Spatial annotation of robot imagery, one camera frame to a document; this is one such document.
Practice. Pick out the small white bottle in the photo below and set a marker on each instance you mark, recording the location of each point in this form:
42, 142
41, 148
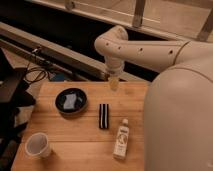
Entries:
121, 142

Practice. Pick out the black white striped block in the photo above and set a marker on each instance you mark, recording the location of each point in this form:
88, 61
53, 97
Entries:
103, 116

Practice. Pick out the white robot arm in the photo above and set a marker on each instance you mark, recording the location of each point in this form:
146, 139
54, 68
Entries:
178, 107

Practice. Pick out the black round bowl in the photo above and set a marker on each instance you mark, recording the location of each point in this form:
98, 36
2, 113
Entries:
80, 104

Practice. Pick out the metal window railing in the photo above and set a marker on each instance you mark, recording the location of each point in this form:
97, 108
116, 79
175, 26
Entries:
171, 19

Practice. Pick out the grey cloth piece in bowl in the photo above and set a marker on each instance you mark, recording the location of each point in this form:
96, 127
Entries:
70, 101

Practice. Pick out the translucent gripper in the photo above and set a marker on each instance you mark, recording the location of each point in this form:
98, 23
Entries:
113, 79

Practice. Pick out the white paper cup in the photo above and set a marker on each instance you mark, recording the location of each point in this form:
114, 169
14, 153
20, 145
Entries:
37, 145

